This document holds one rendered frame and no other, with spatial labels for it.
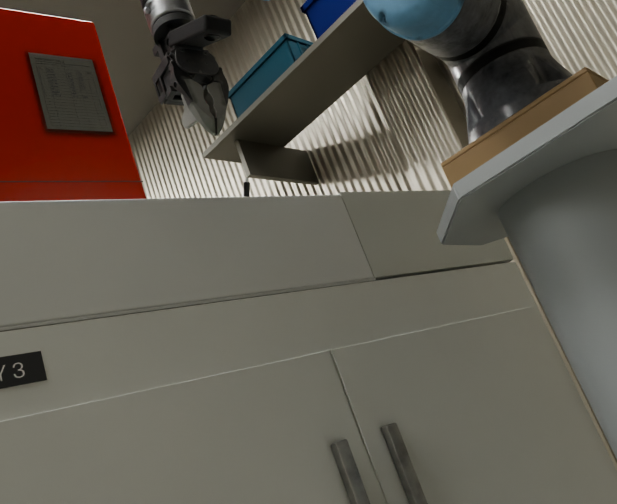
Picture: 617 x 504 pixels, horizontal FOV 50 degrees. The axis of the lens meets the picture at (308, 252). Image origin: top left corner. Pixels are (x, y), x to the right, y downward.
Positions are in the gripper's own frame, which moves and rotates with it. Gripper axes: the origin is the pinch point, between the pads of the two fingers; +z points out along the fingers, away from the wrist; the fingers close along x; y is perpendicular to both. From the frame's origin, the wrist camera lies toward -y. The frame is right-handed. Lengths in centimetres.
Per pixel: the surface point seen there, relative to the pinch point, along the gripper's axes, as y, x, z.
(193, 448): -4.3, 19.8, 44.7
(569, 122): -43, -6, 30
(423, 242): -4.1, -28.4, 23.8
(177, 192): 303, -178, -168
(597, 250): -36, -14, 40
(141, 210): -4.0, 17.7, 16.4
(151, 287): -4.0, 19.2, 26.3
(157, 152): 310, -176, -207
